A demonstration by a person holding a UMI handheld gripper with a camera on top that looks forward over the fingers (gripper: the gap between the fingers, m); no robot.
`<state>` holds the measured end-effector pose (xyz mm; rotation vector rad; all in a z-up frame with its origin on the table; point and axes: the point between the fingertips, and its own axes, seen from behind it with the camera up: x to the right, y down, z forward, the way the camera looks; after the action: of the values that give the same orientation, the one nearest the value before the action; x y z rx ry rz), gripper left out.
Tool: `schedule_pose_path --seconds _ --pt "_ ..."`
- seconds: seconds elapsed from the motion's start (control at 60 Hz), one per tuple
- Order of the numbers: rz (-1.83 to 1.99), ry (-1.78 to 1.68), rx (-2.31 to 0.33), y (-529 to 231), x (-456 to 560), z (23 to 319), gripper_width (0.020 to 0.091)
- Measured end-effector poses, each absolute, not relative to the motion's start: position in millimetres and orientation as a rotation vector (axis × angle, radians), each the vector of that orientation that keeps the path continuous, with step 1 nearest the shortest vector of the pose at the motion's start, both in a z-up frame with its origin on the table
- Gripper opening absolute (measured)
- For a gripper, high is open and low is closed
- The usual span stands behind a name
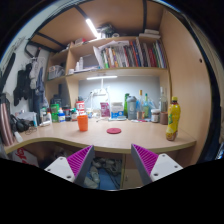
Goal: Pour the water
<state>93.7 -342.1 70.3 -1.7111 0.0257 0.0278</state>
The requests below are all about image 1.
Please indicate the tall clear glass bottle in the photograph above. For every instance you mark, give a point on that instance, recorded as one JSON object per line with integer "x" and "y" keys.
{"x": 163, "y": 101}

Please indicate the small green glass bottle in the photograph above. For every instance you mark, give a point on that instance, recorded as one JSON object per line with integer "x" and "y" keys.
{"x": 146, "y": 106}

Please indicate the brown mug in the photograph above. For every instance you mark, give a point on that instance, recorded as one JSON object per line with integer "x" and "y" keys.
{"x": 163, "y": 118}

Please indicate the grey shaker bottle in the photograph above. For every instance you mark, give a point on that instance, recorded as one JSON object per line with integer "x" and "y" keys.
{"x": 131, "y": 109}

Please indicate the pink rolled mat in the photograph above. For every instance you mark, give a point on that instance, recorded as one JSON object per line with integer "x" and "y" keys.
{"x": 5, "y": 123}

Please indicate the yellow drink bottle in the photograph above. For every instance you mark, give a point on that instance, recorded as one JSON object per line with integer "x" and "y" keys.
{"x": 173, "y": 120}

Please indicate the ceiling tube light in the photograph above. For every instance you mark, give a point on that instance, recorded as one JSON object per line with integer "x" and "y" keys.
{"x": 91, "y": 27}

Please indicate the white pill bottle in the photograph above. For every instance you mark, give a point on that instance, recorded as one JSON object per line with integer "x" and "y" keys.
{"x": 89, "y": 112}

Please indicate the hanging dark clothes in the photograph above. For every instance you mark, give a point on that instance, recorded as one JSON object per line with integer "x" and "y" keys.
{"x": 23, "y": 83}

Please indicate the clear bottle with yellow cap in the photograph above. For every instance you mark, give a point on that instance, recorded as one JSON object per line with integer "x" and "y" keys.
{"x": 140, "y": 106}

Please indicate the brown jar with white lid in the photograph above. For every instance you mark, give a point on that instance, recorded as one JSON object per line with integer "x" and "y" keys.
{"x": 155, "y": 116}

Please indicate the pink packet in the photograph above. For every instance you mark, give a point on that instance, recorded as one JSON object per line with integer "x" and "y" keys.
{"x": 105, "y": 110}

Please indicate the blue and white box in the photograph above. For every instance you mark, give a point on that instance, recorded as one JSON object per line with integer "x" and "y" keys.
{"x": 116, "y": 110}

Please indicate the dark jar with black lid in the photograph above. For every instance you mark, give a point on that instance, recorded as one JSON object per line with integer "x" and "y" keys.
{"x": 66, "y": 114}

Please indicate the red round coaster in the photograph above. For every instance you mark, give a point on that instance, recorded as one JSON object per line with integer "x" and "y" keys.
{"x": 114, "y": 130}

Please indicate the orange plastic cup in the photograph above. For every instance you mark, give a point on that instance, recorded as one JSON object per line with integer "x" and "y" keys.
{"x": 82, "y": 123}

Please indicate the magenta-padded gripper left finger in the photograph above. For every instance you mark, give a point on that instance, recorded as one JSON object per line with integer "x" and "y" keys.
{"x": 60, "y": 166}

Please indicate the red and white canister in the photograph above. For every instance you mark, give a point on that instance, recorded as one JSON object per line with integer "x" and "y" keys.
{"x": 80, "y": 106}

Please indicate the wooden shelf unit with books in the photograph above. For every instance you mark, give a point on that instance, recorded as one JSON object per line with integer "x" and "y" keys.
{"x": 133, "y": 55}

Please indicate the white bar desk lamp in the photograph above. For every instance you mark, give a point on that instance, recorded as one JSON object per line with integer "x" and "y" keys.
{"x": 101, "y": 77}

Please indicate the green canister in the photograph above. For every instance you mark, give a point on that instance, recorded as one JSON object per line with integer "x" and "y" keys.
{"x": 54, "y": 112}

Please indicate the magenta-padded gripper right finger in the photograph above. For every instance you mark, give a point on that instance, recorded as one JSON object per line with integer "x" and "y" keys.
{"x": 163, "y": 165}

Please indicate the white bottle with blue label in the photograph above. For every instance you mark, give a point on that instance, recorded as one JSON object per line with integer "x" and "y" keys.
{"x": 61, "y": 116}

